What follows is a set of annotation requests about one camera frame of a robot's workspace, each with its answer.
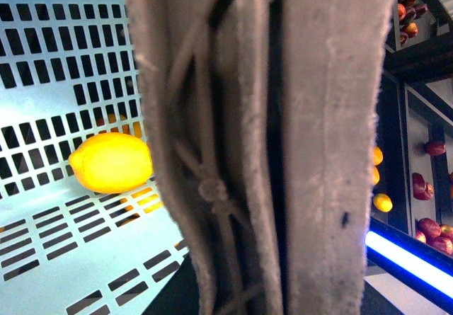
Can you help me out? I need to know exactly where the red apple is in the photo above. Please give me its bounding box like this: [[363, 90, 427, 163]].
[[417, 218, 442, 239], [424, 141, 447, 156], [428, 236, 453, 256], [412, 173, 435, 201]]

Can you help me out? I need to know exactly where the brown basket handle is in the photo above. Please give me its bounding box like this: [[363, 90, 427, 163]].
[[126, 0, 395, 314]]

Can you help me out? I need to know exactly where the yellow lemon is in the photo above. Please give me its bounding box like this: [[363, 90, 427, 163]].
[[372, 193, 393, 213], [373, 146, 384, 166], [372, 166, 380, 185], [69, 132, 154, 194]]

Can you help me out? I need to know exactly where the blue white light strip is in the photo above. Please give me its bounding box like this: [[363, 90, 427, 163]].
[[365, 218, 452, 314]]

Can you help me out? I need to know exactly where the light blue plastic basket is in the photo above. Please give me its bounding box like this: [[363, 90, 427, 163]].
[[1, 0, 188, 314]]

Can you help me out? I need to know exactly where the yellow lemon on shelf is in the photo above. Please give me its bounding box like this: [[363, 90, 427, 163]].
[[372, 193, 393, 213], [372, 166, 380, 185], [373, 146, 384, 166]]

